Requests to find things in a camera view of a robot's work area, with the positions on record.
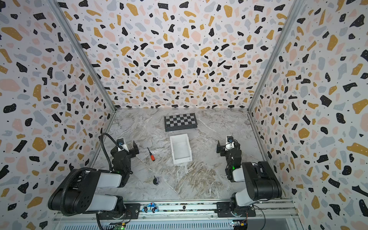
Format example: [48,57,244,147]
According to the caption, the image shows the red handled screwdriver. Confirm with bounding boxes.
[147,148,156,162]

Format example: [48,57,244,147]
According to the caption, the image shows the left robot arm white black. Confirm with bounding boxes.
[48,139,140,219]

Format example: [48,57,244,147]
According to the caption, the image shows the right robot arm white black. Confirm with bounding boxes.
[216,136,282,218]

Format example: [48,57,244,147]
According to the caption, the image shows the white plastic bin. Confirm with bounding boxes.
[170,134,193,165]

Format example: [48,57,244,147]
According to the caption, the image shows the small dark spinning top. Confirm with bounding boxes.
[153,176,160,186]

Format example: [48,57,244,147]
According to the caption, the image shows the black grey chessboard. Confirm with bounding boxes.
[164,113,197,132]

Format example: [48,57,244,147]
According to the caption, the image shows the blue toy car sticker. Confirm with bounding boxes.
[141,202,159,213]

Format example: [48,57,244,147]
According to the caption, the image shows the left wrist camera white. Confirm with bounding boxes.
[116,138,130,152]

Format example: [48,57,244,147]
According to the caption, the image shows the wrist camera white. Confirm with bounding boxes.
[225,136,234,151]
[116,138,130,152]

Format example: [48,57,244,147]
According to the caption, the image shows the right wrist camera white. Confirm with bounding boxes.
[225,136,234,151]

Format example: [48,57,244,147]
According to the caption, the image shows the left black corrugated cable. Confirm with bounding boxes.
[59,132,126,217]

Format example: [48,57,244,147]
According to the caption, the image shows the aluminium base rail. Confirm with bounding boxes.
[51,199,303,230]

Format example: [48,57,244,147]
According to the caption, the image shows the left aluminium corner post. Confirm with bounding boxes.
[47,0,117,111]

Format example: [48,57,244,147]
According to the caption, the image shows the aluminium corner post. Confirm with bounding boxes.
[247,0,305,113]
[47,0,117,111]

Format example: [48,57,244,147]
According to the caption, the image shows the right aluminium corner post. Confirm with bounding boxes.
[247,0,305,113]

